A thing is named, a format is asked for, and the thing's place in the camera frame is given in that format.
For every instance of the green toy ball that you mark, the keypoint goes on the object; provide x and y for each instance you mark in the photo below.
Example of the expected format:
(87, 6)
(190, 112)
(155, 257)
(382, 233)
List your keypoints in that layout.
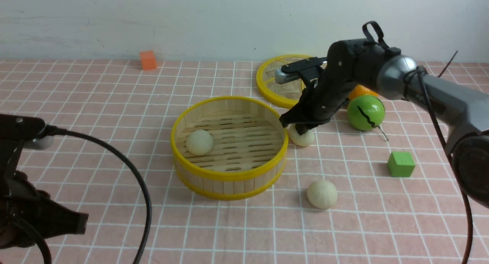
(366, 112)

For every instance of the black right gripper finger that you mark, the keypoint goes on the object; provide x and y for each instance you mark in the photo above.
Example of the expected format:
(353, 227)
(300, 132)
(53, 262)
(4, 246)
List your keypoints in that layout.
(292, 116)
(302, 128)

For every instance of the green cube block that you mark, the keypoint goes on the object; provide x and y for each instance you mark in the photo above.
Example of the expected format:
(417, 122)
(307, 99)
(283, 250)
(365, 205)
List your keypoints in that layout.
(401, 164)

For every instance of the yellow bamboo steamer lid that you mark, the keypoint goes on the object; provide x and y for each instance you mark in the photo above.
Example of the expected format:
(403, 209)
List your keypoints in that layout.
(283, 89)

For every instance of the white steamed bun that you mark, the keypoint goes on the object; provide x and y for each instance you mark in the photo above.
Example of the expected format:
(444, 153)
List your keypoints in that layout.
(322, 194)
(301, 140)
(199, 142)

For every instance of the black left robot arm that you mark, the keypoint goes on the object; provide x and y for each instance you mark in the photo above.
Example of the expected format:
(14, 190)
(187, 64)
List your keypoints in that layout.
(18, 133)

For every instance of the bamboo steamer tray yellow rims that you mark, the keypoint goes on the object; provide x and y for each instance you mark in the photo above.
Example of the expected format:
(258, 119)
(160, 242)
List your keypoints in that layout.
(249, 151)

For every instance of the orange toy fruit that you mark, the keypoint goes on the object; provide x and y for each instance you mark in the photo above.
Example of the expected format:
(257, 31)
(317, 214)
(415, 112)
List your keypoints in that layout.
(361, 90)

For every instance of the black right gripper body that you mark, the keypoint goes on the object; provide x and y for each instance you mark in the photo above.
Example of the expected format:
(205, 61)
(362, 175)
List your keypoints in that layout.
(350, 62)

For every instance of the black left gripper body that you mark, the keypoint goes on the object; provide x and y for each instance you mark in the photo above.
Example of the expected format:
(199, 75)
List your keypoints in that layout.
(19, 198)

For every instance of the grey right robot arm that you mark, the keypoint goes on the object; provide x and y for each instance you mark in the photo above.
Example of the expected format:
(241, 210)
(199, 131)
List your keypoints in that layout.
(463, 110)

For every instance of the orange cube block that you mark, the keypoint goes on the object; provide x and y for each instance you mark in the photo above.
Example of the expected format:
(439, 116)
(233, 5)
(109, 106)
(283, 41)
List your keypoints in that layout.
(148, 60)

